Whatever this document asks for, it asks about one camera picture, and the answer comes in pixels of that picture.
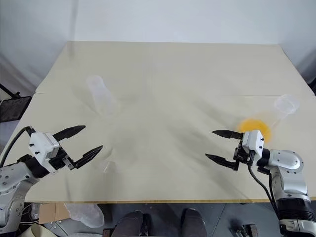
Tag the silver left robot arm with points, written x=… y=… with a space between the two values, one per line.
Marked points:
x=12 y=182

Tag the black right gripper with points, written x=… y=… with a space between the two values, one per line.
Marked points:
x=244 y=155

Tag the black stand rod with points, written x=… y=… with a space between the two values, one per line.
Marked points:
x=8 y=90

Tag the black flat panel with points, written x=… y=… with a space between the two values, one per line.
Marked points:
x=13 y=108

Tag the metal clamp fixture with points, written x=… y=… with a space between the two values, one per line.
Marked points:
x=243 y=230

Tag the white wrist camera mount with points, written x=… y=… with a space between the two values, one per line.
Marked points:
x=42 y=145
x=254 y=143

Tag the small clear plastic flask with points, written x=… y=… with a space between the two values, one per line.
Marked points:
x=101 y=96

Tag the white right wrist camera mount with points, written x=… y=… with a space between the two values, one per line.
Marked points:
x=254 y=143

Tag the brown cardboard box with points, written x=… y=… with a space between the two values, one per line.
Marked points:
x=53 y=213

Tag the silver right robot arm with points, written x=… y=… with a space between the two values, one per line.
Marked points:
x=291 y=177

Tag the clear plastic bag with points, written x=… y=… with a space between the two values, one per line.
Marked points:
x=85 y=214

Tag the large clear conical flask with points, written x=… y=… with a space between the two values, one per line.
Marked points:
x=256 y=128

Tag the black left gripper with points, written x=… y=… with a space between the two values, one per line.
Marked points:
x=60 y=160

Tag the dark rounded shape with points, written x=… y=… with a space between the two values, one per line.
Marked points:
x=195 y=223
x=133 y=224

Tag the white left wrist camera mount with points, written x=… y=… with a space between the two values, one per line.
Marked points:
x=42 y=145

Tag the beige rolled sheet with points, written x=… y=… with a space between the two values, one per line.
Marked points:
x=37 y=230

